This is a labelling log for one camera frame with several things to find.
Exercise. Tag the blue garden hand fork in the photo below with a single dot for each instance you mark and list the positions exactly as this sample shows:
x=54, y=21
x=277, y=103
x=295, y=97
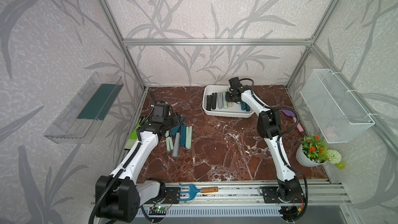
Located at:
x=192, y=191

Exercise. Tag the open teal pruning pliers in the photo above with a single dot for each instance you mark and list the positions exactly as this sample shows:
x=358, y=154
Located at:
x=176, y=129

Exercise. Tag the grey-blue pruning pliers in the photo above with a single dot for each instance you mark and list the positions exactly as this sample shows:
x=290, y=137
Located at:
x=219, y=100

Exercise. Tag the white wire mesh basket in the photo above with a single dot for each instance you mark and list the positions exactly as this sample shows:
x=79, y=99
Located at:
x=338, y=114

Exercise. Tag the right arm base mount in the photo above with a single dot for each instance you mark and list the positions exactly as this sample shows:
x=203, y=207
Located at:
x=276, y=194

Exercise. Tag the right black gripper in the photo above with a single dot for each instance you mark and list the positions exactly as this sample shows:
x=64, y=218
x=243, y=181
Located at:
x=227, y=98

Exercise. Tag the white rectangular storage box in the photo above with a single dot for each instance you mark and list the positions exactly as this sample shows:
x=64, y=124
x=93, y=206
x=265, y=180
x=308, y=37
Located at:
x=234, y=111

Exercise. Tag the clear plastic wall shelf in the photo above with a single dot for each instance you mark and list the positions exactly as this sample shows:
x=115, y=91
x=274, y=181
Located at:
x=79, y=122

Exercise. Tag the grey pruning pliers left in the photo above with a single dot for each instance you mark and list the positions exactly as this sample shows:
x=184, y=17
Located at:
x=176, y=145

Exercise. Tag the green gardening glove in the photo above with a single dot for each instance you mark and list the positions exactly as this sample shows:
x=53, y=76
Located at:
x=133, y=136

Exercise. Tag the purple pink silicone spatula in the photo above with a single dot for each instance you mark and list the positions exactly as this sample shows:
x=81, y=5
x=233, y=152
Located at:
x=291, y=114

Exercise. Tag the mint pruning pliers upright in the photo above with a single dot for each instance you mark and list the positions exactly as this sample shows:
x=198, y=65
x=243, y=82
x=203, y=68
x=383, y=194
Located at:
x=188, y=144

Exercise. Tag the mint pruning pliers left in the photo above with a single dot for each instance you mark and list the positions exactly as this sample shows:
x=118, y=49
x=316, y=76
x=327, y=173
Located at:
x=169, y=141

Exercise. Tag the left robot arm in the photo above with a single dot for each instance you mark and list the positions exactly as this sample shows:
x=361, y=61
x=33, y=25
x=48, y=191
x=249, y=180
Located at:
x=118, y=197

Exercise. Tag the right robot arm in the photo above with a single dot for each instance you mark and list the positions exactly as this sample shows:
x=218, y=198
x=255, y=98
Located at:
x=269, y=128

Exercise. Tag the mint pruning pliers diagonal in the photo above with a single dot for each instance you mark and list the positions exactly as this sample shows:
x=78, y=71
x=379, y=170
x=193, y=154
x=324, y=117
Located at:
x=225, y=103

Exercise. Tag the potted artificial flower plant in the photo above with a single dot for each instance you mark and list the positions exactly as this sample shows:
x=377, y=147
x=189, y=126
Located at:
x=314, y=152

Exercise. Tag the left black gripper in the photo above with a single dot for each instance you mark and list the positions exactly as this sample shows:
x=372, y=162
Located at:
x=176, y=118

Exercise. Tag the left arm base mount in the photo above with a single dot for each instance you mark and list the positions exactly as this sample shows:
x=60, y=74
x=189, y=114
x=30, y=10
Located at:
x=169, y=196

